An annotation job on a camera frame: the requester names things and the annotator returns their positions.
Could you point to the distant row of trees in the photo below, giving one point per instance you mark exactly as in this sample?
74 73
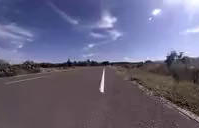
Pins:
83 62

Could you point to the white painted edge line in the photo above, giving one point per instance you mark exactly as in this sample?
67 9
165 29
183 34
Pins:
102 81

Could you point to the grey asphalt road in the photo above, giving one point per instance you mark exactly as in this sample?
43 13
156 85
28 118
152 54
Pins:
73 103

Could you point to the dry grass field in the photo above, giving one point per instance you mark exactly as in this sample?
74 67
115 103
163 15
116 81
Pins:
50 69

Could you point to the dry grass verge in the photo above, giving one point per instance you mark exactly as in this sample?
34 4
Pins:
173 86

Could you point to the pale kerb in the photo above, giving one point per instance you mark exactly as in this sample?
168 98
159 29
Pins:
177 106

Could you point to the bushes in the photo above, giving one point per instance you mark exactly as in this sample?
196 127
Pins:
0 67

